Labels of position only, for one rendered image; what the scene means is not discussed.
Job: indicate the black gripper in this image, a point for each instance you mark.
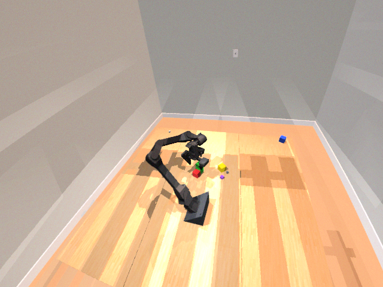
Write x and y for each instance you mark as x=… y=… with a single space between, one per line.
x=187 y=155

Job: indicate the red block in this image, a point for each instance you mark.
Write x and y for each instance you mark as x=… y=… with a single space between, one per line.
x=196 y=173

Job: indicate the small blue block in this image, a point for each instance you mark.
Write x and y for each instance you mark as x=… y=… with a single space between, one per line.
x=282 y=139

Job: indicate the yellow cube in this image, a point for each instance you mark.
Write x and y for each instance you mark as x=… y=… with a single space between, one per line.
x=222 y=167

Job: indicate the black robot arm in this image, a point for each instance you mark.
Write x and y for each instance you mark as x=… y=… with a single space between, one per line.
x=181 y=191

